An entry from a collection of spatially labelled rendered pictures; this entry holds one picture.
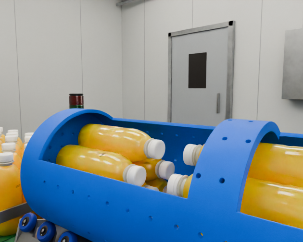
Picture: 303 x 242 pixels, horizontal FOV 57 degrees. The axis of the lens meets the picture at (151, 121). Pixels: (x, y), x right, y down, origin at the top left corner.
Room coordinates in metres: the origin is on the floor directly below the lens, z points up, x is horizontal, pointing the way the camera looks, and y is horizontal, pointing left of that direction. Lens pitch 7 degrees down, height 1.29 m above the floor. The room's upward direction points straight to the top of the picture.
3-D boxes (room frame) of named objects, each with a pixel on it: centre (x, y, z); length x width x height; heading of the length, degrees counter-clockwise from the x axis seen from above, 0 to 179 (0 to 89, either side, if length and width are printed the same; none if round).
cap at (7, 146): (0.86, 0.45, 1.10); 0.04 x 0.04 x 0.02
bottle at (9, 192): (0.72, 0.39, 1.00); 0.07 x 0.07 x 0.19
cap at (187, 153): (0.50, -0.08, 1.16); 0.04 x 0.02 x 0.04; 144
